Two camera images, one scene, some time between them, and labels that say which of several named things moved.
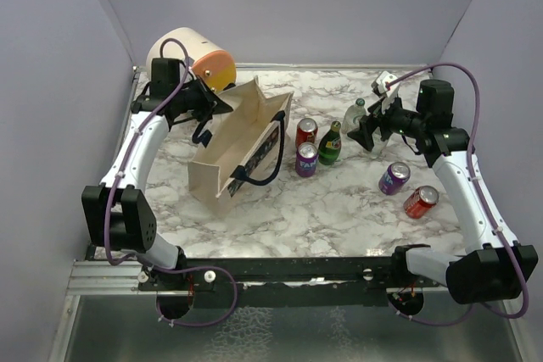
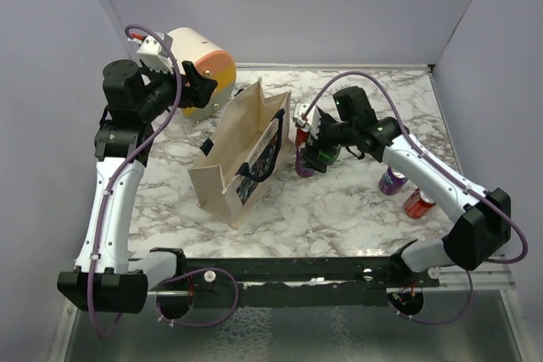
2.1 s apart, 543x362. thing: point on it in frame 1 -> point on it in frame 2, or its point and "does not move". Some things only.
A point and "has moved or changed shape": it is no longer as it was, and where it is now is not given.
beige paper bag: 246,142 has moved or changed shape
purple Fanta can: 307,158 does not move
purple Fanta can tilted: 394,178 does not move
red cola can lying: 420,201 does not move
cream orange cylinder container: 207,62 does not move
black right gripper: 369,123 -> 310,152
